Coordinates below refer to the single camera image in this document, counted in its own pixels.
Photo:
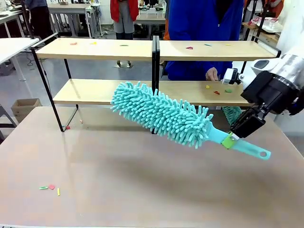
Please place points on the wooden work table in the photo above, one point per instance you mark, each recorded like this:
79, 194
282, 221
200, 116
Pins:
268, 36

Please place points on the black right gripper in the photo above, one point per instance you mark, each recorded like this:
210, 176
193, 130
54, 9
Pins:
268, 91

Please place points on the person in orange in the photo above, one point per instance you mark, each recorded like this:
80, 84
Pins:
279, 8

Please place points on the clear plastic bag pile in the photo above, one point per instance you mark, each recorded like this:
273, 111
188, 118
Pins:
270, 23

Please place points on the white side table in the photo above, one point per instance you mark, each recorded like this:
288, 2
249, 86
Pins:
14, 47

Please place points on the teal microfiber duster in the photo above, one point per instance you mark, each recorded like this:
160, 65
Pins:
161, 111
231, 114

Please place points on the white table with legs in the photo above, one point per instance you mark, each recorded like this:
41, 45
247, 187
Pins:
242, 67

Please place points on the person in red vest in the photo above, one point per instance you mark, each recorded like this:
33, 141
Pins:
123, 14

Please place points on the black stand pole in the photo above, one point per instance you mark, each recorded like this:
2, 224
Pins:
27, 19
261, 23

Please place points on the cardboard box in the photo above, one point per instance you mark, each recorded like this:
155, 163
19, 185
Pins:
25, 109

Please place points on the person right hand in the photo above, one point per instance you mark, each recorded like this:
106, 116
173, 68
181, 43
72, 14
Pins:
212, 74

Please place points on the white desk dark underside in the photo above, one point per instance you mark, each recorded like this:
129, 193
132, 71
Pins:
9, 17

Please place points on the silver floor socket plate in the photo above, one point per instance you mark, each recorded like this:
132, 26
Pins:
123, 64

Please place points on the person in dark clothes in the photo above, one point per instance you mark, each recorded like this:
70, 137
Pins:
40, 16

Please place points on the grey table with white items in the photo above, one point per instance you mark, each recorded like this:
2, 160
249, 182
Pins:
149, 19

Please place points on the grey metal desk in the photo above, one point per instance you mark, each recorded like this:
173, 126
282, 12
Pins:
69, 7

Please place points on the person in blue jacket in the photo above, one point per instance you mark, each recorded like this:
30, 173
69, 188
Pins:
194, 23

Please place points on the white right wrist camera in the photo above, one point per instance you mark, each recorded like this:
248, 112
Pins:
229, 77

